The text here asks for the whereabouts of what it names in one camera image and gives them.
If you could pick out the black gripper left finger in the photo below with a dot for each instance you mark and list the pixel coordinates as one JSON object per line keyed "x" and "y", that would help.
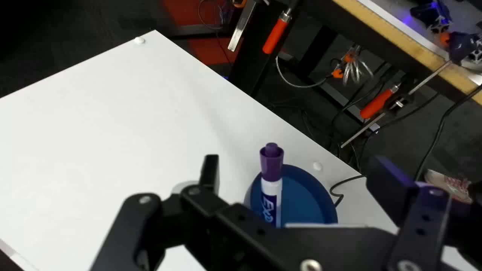
{"x": 151, "y": 231}

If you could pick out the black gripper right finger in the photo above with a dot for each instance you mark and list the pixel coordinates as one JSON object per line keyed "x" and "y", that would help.
{"x": 424, "y": 226}

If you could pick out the purple dry erase marker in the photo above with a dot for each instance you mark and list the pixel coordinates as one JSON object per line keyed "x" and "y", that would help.
{"x": 272, "y": 170}

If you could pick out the blue plastic cup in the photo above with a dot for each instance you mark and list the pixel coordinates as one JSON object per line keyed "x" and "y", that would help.
{"x": 306, "y": 196}

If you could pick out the pink and white shoe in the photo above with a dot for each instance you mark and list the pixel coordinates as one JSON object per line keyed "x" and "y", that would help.
{"x": 446, "y": 182}

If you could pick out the thin metal rod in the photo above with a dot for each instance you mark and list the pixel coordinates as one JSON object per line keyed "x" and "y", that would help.
{"x": 359, "y": 134}

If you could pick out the orange clip with metal rings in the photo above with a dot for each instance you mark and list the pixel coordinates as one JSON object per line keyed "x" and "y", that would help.
{"x": 347, "y": 64}

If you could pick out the blue toy robot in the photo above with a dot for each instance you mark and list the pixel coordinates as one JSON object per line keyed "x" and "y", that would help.
{"x": 464, "y": 47}

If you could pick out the red box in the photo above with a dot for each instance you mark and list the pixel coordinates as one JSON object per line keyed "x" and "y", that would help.
{"x": 190, "y": 12}

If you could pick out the silver metal bar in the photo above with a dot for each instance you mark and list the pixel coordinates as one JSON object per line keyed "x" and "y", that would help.
{"x": 240, "y": 27}

